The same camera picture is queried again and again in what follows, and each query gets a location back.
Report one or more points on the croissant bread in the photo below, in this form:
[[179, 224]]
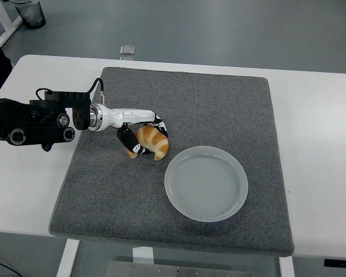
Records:
[[158, 144]]

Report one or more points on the white table frame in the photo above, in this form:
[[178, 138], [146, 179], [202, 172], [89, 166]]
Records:
[[10, 27]]

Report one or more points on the dark grey trash bin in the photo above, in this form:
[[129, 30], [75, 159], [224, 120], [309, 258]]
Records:
[[31, 14]]

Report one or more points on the grey round plate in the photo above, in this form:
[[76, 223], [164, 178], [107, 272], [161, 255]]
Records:
[[206, 184]]

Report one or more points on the grey metal plate with screws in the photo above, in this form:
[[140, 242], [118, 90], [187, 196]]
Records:
[[176, 269]]

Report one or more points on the black table control panel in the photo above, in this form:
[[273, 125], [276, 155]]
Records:
[[340, 263]]

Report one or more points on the grey felt mat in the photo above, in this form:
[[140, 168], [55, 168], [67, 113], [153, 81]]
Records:
[[127, 196]]

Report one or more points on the white table leg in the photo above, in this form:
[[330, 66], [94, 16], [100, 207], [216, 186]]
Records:
[[142, 255], [67, 258], [286, 267]]

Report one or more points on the clear square floor cover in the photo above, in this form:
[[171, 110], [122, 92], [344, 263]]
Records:
[[127, 50]]

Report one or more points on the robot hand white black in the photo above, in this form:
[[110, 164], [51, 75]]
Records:
[[132, 115]]

